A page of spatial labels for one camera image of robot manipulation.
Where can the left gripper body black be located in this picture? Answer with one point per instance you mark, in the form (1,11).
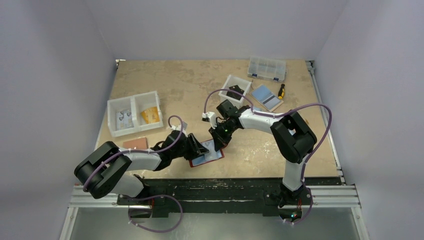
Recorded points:
(182,152)

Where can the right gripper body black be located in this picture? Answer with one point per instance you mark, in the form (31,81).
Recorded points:
(218,135)

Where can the red card holder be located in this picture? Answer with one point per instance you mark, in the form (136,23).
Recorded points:
(201,160)

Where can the black card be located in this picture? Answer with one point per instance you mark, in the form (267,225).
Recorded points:
(237,89)

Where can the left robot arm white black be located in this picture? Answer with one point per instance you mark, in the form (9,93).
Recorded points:
(104,171)

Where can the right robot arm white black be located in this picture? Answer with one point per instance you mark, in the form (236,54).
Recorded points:
(294,139)

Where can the closed pink-brown card holder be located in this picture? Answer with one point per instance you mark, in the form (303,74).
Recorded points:
(137,144)

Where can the orange card in bin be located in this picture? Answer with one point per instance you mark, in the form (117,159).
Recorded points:
(150,115)

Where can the open blue card holder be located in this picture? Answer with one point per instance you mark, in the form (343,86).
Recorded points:
(263,95)

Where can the grey card in bin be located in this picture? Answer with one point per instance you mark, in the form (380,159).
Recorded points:
(124,120)

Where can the open tan card holder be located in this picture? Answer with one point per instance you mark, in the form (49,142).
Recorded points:
(303,122)

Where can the black item in bin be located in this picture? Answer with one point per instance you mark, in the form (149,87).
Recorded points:
(235,92)

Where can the small white square bin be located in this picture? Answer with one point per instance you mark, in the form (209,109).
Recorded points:
(238,85)

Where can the white two-compartment bin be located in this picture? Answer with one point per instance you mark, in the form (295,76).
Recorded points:
(136,103)

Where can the yellow black screwdriver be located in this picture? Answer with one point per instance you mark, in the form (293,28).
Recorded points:
(281,92)

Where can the clear plastic organizer box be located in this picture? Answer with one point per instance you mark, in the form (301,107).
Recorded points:
(267,68)

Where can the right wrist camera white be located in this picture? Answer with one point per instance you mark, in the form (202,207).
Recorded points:
(211,118)

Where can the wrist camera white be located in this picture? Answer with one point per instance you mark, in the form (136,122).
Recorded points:
(181,127)
(211,118)

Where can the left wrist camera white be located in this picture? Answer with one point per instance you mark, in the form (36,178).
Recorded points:
(181,127)

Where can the aluminium frame rail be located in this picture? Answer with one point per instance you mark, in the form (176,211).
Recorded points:
(333,192)

